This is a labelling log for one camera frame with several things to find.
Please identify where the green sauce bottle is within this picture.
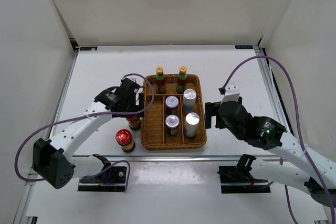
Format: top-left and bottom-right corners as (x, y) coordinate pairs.
(155, 67), (166, 94)
(176, 66), (187, 93)

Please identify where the red lid sauce jar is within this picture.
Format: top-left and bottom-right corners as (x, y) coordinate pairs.
(126, 117), (142, 130)
(115, 129), (135, 153)

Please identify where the white lid jar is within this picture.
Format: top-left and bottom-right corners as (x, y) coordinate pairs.
(165, 115), (180, 135)
(165, 95), (179, 116)

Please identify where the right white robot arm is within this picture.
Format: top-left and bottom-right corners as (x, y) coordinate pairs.
(204, 98), (335, 207)

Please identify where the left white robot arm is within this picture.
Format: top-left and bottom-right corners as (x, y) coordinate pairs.
(33, 78), (144, 189)

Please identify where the silver lid salt shaker near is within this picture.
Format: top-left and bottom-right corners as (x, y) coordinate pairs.
(184, 112), (200, 137)

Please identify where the silver lid salt shaker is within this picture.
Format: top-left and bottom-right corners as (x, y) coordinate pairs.
(183, 89), (197, 114)
(184, 112), (200, 137)

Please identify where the silver lid salt shaker far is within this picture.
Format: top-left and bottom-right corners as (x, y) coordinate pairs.
(183, 89), (197, 114)

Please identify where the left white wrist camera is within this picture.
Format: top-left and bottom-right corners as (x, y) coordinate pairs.
(121, 77), (137, 84)

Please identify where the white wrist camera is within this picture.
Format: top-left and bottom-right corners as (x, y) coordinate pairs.
(121, 77), (137, 84)
(219, 82), (240, 103)

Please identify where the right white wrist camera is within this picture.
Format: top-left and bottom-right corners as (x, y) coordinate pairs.
(219, 82), (240, 103)

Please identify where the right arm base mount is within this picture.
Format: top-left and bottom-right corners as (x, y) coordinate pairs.
(217, 166), (271, 194)

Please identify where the aluminium table edge rail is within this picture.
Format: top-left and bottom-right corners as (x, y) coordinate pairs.
(39, 153), (300, 164)

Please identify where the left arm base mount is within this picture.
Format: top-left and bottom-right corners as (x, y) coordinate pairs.
(77, 166), (128, 193)

